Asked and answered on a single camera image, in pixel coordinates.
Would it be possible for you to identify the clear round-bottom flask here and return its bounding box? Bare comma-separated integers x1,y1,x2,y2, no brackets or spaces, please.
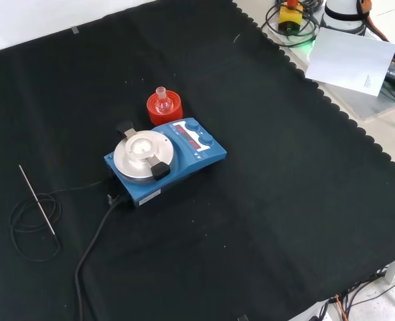
155,86,175,114

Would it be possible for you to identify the blue base heater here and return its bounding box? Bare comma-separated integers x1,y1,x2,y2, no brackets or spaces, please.
103,117,228,209

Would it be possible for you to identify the black bench cloth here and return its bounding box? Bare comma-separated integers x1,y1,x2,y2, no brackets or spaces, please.
0,0,395,321

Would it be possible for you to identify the thin metal probe rod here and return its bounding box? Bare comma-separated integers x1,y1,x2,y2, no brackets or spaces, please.
18,165,56,235

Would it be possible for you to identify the yellow stop button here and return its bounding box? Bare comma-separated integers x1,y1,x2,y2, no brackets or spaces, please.
277,0,305,34

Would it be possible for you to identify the white paper sheet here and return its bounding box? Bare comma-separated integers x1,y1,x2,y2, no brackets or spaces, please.
304,27,395,98

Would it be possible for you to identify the orange flask support ring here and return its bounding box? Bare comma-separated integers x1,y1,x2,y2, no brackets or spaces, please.
146,90,184,126

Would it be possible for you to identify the black coiled cable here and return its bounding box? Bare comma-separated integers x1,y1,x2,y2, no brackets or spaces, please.
264,0,321,47

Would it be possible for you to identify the thin black probe cable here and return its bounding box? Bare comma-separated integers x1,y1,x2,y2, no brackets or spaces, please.
9,180,104,262

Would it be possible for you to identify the thick black power cable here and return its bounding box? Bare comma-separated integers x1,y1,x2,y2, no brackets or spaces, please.
74,193,131,321

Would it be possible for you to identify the orange floor cable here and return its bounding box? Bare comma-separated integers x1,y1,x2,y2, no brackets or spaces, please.
334,294,349,321

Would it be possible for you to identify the black floor cable bundle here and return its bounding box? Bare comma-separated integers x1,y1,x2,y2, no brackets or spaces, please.
317,270,395,321

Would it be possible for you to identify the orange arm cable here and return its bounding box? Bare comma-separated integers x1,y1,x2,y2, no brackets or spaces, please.
360,0,391,43

